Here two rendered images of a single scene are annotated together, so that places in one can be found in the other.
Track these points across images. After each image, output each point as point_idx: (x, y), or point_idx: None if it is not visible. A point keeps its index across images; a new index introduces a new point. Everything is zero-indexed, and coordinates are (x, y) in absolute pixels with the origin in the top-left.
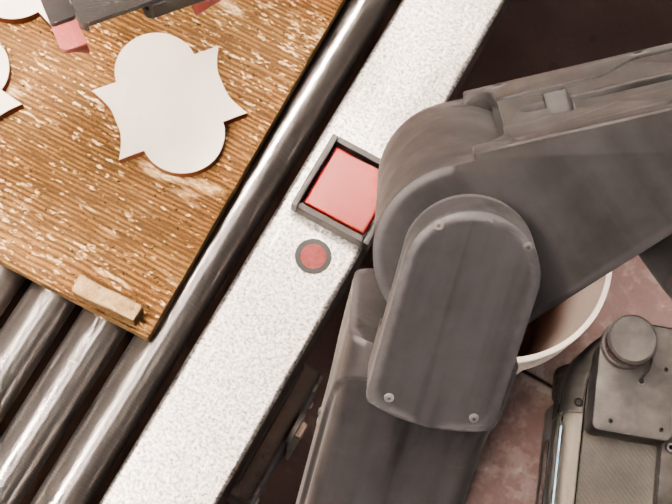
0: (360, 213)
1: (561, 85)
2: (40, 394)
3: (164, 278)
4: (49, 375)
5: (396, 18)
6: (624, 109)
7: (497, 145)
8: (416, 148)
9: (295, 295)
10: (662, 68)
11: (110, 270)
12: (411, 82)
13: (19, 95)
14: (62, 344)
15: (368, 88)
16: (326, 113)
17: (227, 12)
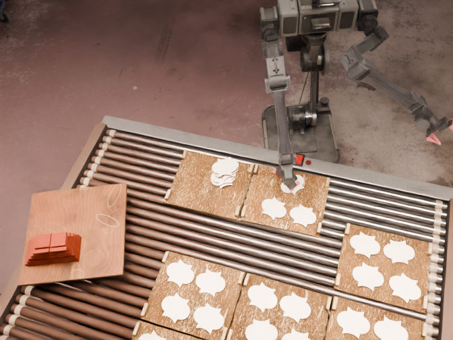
0: (300, 156)
1: (347, 63)
2: (343, 191)
3: (320, 178)
4: (340, 191)
5: (264, 160)
6: (353, 54)
7: (358, 61)
8: (356, 69)
9: (315, 163)
10: (345, 57)
11: (321, 185)
12: (275, 156)
13: (298, 206)
14: (334, 191)
15: (278, 161)
16: None
17: (273, 181)
